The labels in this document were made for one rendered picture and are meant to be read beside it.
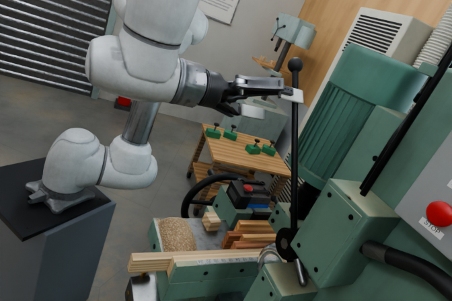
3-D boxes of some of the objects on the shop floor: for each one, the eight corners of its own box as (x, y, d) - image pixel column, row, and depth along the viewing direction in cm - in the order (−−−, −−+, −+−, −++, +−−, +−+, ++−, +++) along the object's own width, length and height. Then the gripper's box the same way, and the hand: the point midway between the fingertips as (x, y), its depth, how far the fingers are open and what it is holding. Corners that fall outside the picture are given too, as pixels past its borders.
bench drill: (247, 149, 382) (305, 22, 324) (264, 179, 329) (337, 33, 271) (211, 141, 364) (266, 5, 306) (223, 171, 311) (292, 14, 253)
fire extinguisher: (130, 105, 370) (144, 58, 348) (130, 112, 354) (144, 62, 332) (115, 101, 363) (127, 52, 342) (114, 108, 347) (126, 57, 325)
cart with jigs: (246, 186, 303) (274, 129, 279) (266, 228, 253) (300, 164, 230) (181, 173, 280) (206, 110, 257) (189, 218, 231) (219, 144, 207)
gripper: (175, 120, 72) (251, 134, 83) (231, 80, 52) (323, 105, 62) (177, 90, 75) (251, 107, 85) (231, 41, 54) (320, 71, 64)
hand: (277, 105), depth 73 cm, fingers open, 13 cm apart
